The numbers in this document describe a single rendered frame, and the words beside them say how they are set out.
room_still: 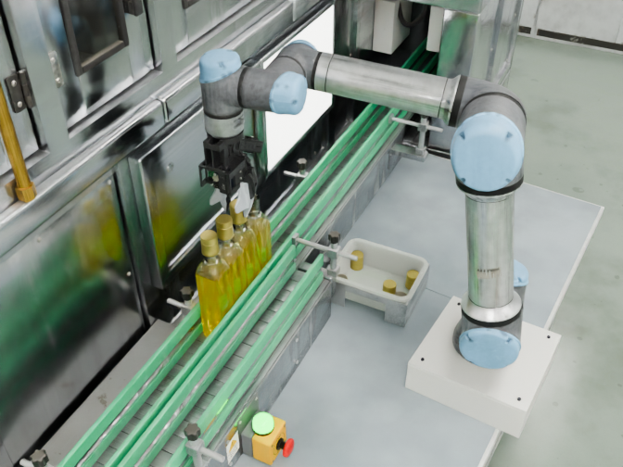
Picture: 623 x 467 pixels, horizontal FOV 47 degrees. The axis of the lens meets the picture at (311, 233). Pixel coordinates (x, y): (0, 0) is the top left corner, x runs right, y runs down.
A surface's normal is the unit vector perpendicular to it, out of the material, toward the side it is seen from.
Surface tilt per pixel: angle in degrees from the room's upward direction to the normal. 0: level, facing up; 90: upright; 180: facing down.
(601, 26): 90
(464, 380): 4
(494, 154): 78
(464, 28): 90
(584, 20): 90
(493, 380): 4
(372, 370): 0
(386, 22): 90
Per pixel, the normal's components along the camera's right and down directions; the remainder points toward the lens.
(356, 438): 0.00, -0.77
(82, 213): 0.90, 0.28
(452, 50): -0.44, 0.57
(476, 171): -0.30, 0.43
